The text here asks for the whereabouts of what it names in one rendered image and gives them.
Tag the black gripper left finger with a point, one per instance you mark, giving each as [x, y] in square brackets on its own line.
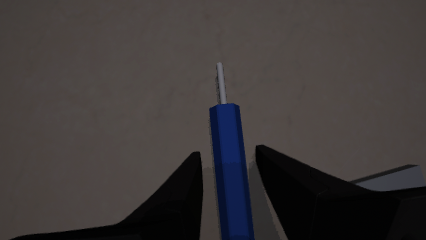
[173, 212]

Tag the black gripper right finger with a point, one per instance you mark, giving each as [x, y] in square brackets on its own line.
[312, 205]

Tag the blue stylus with grey tip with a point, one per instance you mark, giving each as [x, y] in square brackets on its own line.
[230, 167]

